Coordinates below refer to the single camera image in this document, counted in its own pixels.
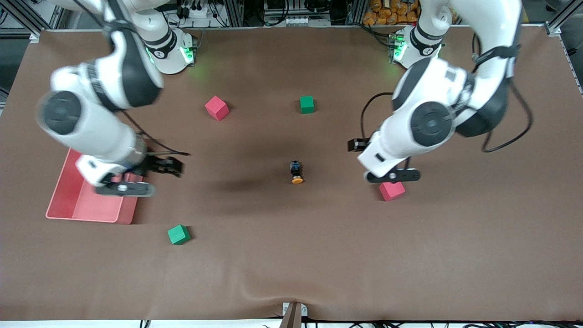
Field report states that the pink foam cube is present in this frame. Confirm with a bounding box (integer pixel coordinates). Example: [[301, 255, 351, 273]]
[[379, 181, 406, 202], [205, 96, 230, 122]]

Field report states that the pink plastic bin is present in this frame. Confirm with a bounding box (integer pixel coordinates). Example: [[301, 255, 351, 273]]
[[46, 148, 143, 225]]

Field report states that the brown table cover sheet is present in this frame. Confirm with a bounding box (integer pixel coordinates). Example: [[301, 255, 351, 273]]
[[0, 26, 583, 322]]

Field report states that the pile of orange packets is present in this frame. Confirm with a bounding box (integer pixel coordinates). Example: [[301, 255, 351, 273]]
[[363, 0, 420, 26]]

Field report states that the white terminal strip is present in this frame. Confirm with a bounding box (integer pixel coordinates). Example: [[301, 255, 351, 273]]
[[263, 16, 332, 27]]

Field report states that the white power strip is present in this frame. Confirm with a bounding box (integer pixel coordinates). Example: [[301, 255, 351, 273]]
[[179, 2, 215, 20]]

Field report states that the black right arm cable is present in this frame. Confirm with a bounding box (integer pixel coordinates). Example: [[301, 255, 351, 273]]
[[119, 111, 191, 157]]

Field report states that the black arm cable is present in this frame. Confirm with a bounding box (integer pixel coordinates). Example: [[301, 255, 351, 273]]
[[361, 32, 533, 153], [119, 111, 191, 157]]

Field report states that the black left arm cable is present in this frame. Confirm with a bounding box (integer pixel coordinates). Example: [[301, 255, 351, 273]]
[[361, 32, 533, 153]]

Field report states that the grey metal clamp bracket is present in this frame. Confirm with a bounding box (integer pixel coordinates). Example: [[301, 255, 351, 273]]
[[282, 302, 308, 318]]

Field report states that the aluminium frame profile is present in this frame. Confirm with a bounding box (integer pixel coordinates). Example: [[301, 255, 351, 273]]
[[0, 0, 44, 44], [544, 0, 583, 38], [228, 0, 244, 27], [348, 0, 367, 26]]

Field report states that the camera mounting pole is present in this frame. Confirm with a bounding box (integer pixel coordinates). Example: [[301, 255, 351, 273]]
[[279, 303, 303, 328]]

